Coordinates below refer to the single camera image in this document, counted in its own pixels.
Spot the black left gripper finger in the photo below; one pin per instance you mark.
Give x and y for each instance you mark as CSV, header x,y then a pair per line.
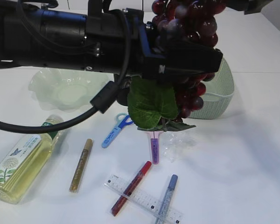
x,y
182,58

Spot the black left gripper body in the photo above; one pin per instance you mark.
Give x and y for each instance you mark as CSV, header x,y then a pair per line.
x,y
109,30

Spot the purple artificial grape bunch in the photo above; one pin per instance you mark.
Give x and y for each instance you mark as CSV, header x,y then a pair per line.
x,y
163,107

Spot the clear plastic sheet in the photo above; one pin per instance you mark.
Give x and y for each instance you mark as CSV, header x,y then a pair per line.
x,y
175,145

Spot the yellow tea bottle green label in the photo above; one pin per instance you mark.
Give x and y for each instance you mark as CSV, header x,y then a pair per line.
x,y
23,163

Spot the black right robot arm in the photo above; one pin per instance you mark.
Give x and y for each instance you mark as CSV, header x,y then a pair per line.
x,y
247,6

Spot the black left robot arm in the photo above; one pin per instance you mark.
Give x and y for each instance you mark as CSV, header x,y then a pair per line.
x,y
32,36

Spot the green plastic woven basket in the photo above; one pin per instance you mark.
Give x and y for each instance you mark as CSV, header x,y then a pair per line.
x,y
219,93

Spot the black mesh pen holder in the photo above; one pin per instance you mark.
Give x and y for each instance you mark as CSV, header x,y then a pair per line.
x,y
124,91

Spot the pale green wavy glass plate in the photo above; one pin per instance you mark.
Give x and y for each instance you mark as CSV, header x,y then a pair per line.
x,y
67,89

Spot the red glitter pen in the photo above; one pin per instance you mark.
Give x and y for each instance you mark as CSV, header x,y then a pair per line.
x,y
130,188

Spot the clear plastic ruler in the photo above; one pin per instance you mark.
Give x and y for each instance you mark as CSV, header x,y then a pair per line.
x,y
143,200

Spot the gold glitter pen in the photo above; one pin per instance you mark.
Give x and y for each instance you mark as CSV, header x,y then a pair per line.
x,y
74,186

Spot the blue glitter pen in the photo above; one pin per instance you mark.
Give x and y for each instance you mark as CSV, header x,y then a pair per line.
x,y
166,200

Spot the blue scissors with sheath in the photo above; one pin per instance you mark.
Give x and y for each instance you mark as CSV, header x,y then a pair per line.
x,y
121,122

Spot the pink scissors purple sheath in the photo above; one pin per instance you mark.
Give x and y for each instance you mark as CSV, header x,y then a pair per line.
x,y
154,140

